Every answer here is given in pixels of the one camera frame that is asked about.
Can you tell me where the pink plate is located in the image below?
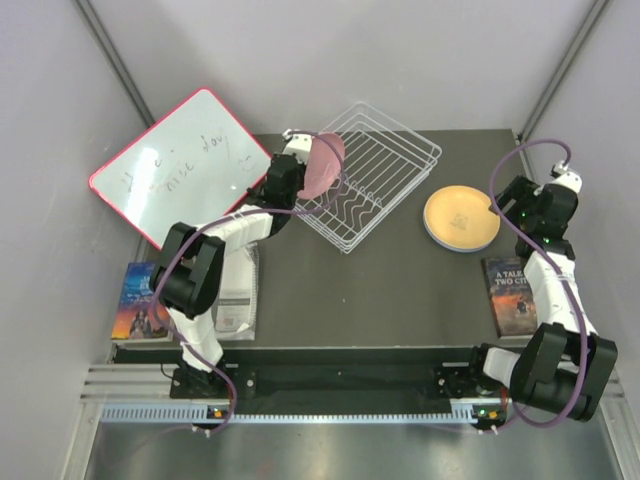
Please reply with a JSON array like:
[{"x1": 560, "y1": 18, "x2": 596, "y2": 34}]
[{"x1": 297, "y1": 133, "x2": 345, "y2": 200}]

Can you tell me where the yellow plate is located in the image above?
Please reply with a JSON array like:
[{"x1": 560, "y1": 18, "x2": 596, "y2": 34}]
[{"x1": 423, "y1": 185, "x2": 501, "y2": 247}]

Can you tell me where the purple plate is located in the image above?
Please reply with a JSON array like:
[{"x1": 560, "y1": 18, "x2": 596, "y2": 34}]
[{"x1": 423, "y1": 222, "x2": 496, "y2": 253}]

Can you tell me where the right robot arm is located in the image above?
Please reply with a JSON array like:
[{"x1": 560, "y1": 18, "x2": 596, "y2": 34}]
[{"x1": 466, "y1": 173, "x2": 618, "y2": 422}]

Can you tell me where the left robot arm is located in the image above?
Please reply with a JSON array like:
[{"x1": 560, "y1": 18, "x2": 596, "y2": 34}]
[{"x1": 149, "y1": 154, "x2": 307, "y2": 397}]

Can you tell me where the Tale of Two Cities book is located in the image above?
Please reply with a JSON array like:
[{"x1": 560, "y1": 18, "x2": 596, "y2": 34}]
[{"x1": 481, "y1": 257, "x2": 538, "y2": 338}]

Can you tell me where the red-framed whiteboard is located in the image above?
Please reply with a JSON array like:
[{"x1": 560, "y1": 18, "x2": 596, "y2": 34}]
[{"x1": 89, "y1": 88, "x2": 271, "y2": 248}]

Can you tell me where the white spiral notebook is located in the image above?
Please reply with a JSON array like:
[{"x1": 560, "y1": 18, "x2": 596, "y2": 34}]
[{"x1": 211, "y1": 243, "x2": 259, "y2": 341}]

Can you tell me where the blue book on left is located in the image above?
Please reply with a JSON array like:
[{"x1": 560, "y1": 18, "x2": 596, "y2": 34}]
[{"x1": 111, "y1": 262, "x2": 173, "y2": 344}]

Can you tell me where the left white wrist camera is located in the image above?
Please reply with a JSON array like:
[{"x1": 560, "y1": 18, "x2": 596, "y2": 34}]
[{"x1": 281, "y1": 129, "x2": 313, "y2": 165}]

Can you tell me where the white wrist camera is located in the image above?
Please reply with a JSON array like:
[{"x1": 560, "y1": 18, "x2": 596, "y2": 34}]
[
  {"x1": 281, "y1": 129, "x2": 313, "y2": 165},
  {"x1": 550, "y1": 161, "x2": 583, "y2": 195}
]

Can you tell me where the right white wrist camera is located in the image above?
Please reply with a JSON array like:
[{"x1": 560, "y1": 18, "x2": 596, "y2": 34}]
[{"x1": 550, "y1": 161, "x2": 583, "y2": 195}]

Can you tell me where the white wire dish rack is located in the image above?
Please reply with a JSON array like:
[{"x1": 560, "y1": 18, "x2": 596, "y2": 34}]
[{"x1": 297, "y1": 102, "x2": 442, "y2": 254}]

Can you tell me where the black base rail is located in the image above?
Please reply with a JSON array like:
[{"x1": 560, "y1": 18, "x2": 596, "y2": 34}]
[{"x1": 169, "y1": 347, "x2": 506, "y2": 401}]

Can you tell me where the grey slotted cable duct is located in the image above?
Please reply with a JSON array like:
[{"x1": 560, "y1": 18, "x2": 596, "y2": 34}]
[{"x1": 100, "y1": 402, "x2": 506, "y2": 425}]

